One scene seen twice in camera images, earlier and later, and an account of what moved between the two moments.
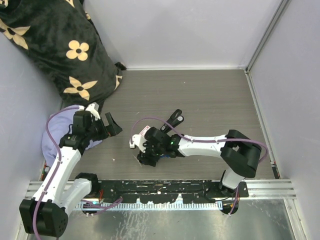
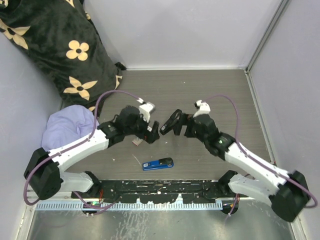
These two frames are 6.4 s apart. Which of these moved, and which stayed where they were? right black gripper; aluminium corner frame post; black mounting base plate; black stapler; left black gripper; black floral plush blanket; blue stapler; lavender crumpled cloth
Moved: right black gripper; blue stapler; left black gripper
Stayed: lavender crumpled cloth; black stapler; black mounting base plate; black floral plush blanket; aluminium corner frame post
